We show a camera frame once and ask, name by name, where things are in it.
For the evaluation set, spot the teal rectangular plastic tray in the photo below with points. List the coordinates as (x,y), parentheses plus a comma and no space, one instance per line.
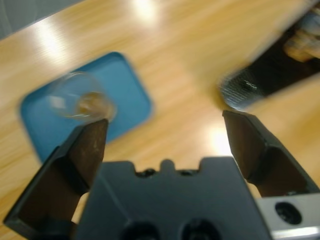
(125,95)

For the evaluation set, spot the clear glass cup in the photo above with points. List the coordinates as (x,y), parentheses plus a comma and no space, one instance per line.
(90,105)

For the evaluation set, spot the white capsule coffee machine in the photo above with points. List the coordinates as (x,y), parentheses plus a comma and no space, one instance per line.
(275,67)

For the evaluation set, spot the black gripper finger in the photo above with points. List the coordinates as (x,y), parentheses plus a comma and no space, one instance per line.
(62,175)
(270,165)

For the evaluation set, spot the metal slotted drip tray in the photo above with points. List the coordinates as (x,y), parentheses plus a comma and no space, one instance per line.
(237,92)

